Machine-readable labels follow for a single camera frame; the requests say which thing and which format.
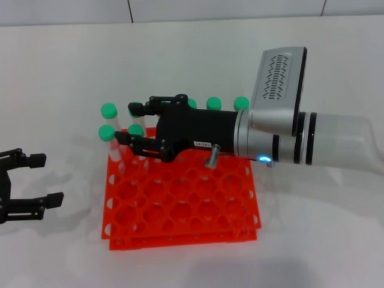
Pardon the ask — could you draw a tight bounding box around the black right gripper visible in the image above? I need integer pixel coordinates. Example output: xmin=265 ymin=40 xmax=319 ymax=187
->
xmin=115 ymin=94 xmax=241 ymax=163

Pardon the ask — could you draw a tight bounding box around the orange plastic test tube rack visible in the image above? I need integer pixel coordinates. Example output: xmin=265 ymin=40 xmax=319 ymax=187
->
xmin=101 ymin=127 xmax=262 ymax=251

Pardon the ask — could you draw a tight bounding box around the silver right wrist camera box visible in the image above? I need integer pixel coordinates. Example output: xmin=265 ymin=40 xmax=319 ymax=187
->
xmin=249 ymin=46 xmax=308 ymax=137

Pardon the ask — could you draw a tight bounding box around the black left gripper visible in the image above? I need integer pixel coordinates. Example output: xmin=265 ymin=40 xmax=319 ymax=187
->
xmin=0 ymin=148 xmax=65 ymax=224

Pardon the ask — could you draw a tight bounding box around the silver screw knob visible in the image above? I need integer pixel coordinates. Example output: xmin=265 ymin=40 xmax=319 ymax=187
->
xmin=204 ymin=143 xmax=221 ymax=169

